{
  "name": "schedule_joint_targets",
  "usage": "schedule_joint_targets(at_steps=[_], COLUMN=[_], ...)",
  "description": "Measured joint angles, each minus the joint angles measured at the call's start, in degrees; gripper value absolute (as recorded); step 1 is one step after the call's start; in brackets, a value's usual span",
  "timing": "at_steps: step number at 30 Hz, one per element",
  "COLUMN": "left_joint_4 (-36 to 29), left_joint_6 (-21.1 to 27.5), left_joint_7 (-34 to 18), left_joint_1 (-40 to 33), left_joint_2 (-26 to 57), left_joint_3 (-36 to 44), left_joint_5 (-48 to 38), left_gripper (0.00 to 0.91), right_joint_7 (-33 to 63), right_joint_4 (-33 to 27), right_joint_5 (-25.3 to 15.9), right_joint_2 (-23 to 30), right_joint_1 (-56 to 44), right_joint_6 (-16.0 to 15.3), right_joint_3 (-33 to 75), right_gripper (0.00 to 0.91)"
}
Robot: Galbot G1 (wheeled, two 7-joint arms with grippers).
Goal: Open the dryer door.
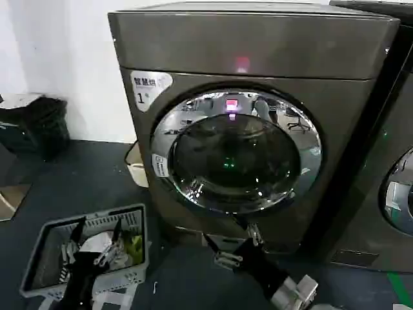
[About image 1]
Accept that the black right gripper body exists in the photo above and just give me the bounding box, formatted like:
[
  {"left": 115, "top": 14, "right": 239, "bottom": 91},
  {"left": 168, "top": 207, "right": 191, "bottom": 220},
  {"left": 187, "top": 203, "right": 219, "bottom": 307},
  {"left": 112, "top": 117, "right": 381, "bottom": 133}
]
[{"left": 232, "top": 243, "right": 290, "bottom": 300}]

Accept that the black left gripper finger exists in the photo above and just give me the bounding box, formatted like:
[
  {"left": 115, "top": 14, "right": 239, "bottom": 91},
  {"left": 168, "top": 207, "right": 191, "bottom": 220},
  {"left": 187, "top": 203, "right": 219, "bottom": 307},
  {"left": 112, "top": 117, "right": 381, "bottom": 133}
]
[
  {"left": 94, "top": 220, "right": 123, "bottom": 266},
  {"left": 61, "top": 216, "right": 87, "bottom": 263}
]

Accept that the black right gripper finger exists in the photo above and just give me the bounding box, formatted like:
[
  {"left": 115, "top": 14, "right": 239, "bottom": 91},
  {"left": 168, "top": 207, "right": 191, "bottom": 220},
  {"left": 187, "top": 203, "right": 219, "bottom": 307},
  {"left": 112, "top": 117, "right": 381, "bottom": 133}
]
[
  {"left": 202, "top": 232, "right": 245, "bottom": 271},
  {"left": 233, "top": 215, "right": 265, "bottom": 254}
]

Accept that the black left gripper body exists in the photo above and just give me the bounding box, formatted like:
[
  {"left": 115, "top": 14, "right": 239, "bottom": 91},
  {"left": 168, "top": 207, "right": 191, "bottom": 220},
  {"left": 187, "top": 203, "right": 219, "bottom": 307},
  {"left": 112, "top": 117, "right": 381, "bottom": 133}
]
[{"left": 63, "top": 251, "right": 99, "bottom": 310}]

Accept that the white cloth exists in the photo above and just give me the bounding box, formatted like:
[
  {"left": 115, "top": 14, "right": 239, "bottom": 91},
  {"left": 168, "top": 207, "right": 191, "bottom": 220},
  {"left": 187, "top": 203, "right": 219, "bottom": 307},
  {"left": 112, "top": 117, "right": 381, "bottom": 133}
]
[{"left": 78, "top": 231, "right": 114, "bottom": 256}]

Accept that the yellow-green cloth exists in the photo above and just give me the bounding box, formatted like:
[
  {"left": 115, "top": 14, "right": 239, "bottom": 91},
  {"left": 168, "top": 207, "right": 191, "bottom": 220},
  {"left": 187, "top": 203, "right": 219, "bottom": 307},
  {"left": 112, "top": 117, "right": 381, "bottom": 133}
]
[{"left": 123, "top": 234, "right": 143, "bottom": 264}]

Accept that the grey plastic laundry basket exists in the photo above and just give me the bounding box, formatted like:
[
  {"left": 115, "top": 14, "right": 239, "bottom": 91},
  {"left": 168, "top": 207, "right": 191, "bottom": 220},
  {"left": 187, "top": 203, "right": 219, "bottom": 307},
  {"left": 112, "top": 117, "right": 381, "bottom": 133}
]
[{"left": 19, "top": 203, "right": 150, "bottom": 310}]

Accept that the brown cardboard sheet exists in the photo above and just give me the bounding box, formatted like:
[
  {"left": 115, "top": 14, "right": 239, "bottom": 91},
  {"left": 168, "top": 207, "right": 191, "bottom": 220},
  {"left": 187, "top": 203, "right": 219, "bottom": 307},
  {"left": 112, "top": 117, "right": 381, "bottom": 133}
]
[{"left": 0, "top": 183, "right": 33, "bottom": 222}]

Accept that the round glass dryer door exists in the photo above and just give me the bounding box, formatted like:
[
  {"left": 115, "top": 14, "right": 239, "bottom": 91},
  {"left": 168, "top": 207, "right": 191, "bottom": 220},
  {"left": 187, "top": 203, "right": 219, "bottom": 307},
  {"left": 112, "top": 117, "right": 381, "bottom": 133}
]
[{"left": 150, "top": 83, "right": 323, "bottom": 216}]

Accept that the black mesh bin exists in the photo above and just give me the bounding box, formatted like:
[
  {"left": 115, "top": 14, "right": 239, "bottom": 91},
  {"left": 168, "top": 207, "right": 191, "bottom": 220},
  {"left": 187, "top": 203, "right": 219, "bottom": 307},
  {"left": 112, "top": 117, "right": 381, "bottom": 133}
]
[{"left": 0, "top": 92, "right": 71, "bottom": 162}]

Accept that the green floor tape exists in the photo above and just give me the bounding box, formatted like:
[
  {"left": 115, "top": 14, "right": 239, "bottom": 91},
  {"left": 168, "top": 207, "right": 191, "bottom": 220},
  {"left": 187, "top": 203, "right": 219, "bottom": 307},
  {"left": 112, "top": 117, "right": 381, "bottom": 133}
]
[{"left": 386, "top": 271, "right": 413, "bottom": 310}]

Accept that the silver-rimmed round dryer door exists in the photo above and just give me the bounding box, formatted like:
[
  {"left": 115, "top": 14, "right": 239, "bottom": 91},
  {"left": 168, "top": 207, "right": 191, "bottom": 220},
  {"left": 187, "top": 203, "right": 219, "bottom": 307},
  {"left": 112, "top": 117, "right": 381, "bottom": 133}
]
[{"left": 378, "top": 150, "right": 413, "bottom": 240}]

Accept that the white energy label sticker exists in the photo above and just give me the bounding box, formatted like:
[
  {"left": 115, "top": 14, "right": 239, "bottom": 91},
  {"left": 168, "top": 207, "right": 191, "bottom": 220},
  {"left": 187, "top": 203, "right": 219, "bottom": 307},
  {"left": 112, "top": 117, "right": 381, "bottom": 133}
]
[{"left": 130, "top": 70, "right": 174, "bottom": 113}]

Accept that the grey front-load dryer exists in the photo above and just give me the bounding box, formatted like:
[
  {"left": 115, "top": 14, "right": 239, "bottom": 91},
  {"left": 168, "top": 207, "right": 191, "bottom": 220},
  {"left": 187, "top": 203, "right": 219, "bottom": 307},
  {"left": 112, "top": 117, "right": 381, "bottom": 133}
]
[{"left": 107, "top": 8, "right": 401, "bottom": 259}]

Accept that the grey dryer with silver door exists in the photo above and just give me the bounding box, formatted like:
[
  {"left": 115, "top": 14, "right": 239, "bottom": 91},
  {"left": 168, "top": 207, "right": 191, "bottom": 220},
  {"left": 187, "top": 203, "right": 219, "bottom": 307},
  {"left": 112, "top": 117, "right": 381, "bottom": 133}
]
[{"left": 328, "top": 0, "right": 413, "bottom": 269}]

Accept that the white box with cable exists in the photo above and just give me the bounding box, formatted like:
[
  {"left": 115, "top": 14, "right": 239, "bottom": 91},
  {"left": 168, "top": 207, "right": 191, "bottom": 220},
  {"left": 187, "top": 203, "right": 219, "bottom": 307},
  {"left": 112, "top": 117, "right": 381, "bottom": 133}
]
[{"left": 125, "top": 141, "right": 150, "bottom": 189}]

